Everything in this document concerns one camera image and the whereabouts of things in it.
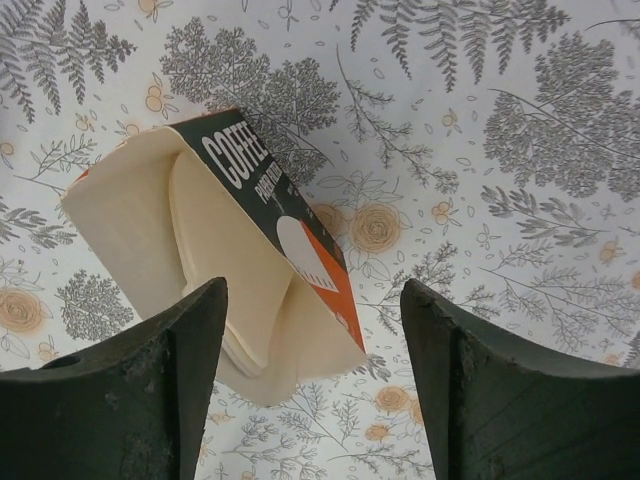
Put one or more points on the floral patterned table mat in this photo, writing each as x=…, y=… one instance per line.
x=489, y=149

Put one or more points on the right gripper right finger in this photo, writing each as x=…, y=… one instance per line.
x=498, y=406

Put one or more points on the beige paper coffee filter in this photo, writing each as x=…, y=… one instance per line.
x=215, y=238

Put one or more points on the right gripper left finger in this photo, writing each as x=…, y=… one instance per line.
x=131, y=407

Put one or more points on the coffee filter paper box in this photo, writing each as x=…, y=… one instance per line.
x=121, y=208

